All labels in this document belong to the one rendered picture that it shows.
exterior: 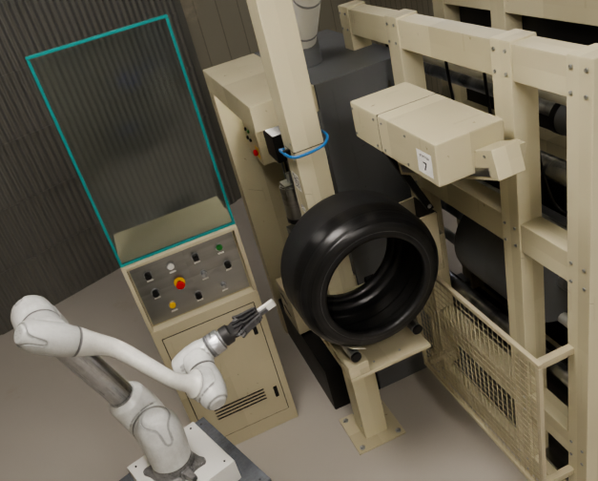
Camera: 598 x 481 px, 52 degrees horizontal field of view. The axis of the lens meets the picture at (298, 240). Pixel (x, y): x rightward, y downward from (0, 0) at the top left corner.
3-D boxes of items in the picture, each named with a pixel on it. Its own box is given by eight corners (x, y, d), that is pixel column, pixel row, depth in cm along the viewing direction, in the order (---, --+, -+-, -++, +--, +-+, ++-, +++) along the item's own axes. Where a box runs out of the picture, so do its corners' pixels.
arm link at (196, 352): (211, 344, 236) (223, 368, 227) (177, 367, 235) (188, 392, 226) (197, 330, 228) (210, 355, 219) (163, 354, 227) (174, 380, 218)
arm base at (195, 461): (177, 500, 219) (173, 490, 217) (142, 473, 233) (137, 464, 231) (215, 466, 230) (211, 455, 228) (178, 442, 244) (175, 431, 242)
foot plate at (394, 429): (339, 421, 334) (338, 418, 333) (381, 400, 339) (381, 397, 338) (360, 455, 311) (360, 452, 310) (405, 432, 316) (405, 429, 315)
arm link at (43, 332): (86, 329, 193) (72, 313, 203) (28, 321, 181) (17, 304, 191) (72, 367, 194) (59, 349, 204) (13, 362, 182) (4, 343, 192)
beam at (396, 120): (355, 136, 241) (347, 101, 233) (410, 116, 246) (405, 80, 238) (438, 189, 190) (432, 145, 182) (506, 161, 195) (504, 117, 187)
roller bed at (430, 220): (395, 261, 292) (385, 207, 277) (422, 249, 295) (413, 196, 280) (416, 280, 275) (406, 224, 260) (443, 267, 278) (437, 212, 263)
